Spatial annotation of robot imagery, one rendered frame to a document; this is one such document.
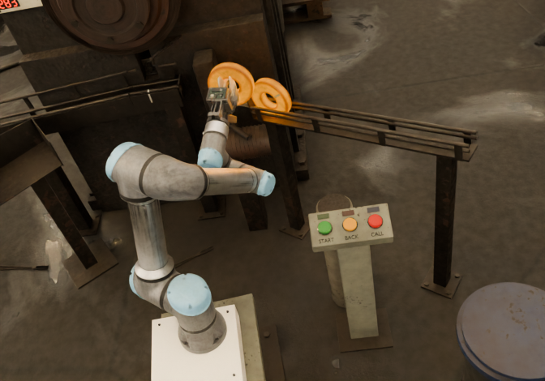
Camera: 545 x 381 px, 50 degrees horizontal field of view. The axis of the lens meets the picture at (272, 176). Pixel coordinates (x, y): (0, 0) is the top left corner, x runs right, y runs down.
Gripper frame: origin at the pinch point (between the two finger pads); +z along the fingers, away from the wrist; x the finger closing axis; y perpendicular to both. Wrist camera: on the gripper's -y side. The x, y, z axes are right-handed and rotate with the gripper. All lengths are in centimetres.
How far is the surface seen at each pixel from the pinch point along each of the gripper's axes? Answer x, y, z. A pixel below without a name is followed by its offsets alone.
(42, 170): 74, -20, -25
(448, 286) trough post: -74, -74, -42
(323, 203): -32, -24, -33
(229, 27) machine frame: 6.7, -6.1, 29.7
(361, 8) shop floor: -25, -132, 163
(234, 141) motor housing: 6.4, -33.0, -3.3
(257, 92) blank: -6.1, -12.6, 4.4
